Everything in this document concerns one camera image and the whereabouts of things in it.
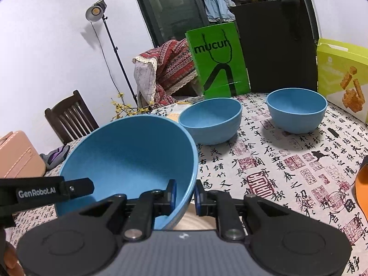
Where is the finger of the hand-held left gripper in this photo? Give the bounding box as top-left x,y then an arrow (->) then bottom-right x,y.
65,178 -> 95,199

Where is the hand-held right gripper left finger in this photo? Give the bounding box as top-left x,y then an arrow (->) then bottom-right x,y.
80,179 -> 178,241

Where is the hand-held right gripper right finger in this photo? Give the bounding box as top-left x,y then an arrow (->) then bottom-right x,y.
194,179 -> 290,241

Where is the cream round plate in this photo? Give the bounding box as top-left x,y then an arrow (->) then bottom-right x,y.
174,201 -> 216,231

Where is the blue bowl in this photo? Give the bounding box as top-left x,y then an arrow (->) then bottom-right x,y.
178,98 -> 243,146
55,114 -> 199,230
266,88 -> 328,134

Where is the person's left hand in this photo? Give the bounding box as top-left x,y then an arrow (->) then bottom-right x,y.
0,241 -> 25,276

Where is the pink hard-shell suitcase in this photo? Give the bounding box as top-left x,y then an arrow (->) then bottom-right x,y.
0,130 -> 46,179

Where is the grey purple pouch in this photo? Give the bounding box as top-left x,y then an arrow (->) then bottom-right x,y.
40,145 -> 70,170

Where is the dark wooden chair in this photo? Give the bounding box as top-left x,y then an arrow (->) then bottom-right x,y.
44,90 -> 100,145

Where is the yellow white knit glove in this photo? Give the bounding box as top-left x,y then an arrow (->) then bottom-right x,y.
166,101 -> 199,122

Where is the calligraphy print tablecloth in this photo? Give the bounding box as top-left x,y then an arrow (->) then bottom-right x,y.
6,92 -> 368,276

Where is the yellow flower branch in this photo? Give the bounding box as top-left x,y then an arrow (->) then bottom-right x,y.
111,92 -> 154,120

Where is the red patterned blanket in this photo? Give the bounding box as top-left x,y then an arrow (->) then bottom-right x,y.
132,38 -> 199,108

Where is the green paper bag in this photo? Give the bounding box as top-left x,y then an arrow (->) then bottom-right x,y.
185,21 -> 250,100

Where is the black paper bag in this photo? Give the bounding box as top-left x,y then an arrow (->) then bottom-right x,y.
230,0 -> 318,95

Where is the studio lamp on stand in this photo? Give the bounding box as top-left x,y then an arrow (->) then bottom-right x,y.
85,0 -> 138,108

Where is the yellow-green snack box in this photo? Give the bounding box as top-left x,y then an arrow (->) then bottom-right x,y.
316,38 -> 368,124

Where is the dark framed glass door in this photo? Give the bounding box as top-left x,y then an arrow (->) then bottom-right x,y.
128,0 -> 319,49

